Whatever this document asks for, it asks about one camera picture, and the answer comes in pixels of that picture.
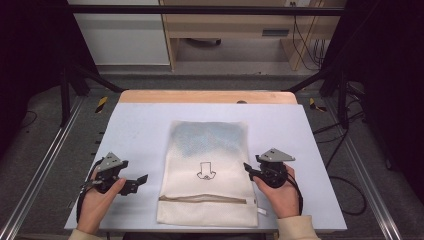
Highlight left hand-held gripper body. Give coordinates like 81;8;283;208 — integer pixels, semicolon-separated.
83;152;130;196

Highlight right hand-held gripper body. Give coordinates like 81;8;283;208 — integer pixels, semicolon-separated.
254;148;297;189

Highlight white mesh laundry bag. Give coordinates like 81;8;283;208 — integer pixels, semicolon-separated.
156;120;268;229

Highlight person's right hand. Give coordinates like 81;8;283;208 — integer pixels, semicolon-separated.
252;165;302;220

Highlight person's left hand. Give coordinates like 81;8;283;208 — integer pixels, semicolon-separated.
77;169;128;235

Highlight white foam mat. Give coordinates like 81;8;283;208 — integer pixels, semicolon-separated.
64;102;348;234

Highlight yellow black tape strip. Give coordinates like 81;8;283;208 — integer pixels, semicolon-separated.
308;97;328;113
94;95;110;115

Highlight black metal stand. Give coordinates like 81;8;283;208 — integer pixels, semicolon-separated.
59;64;125;128
283;63;352;130

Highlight wooden table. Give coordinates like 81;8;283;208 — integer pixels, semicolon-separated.
118;89;299;105

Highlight white cabinet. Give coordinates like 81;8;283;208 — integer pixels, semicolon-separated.
66;0;171;67

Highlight black curtain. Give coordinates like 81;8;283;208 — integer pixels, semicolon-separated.
0;0;100;159
321;0;424;196

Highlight wooden desk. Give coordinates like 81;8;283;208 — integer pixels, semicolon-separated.
159;0;348;72

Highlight black metal crossbar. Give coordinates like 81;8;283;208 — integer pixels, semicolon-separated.
65;4;346;17

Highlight right hand-held gripper cable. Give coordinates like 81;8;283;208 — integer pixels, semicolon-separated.
284;172;305;216

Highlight hand-held gripper cable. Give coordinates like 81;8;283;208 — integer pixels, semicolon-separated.
284;172;305;216
75;158;105;224

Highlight left hand-held gripper cable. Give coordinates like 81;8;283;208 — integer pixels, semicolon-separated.
75;158;105;224

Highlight aluminium rail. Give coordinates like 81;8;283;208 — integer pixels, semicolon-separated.
0;96;85;240
323;97;404;240

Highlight thin black floor cable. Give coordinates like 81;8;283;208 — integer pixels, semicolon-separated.
19;110;39;132

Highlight black cables under desk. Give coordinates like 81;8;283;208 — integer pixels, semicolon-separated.
290;2;327;72

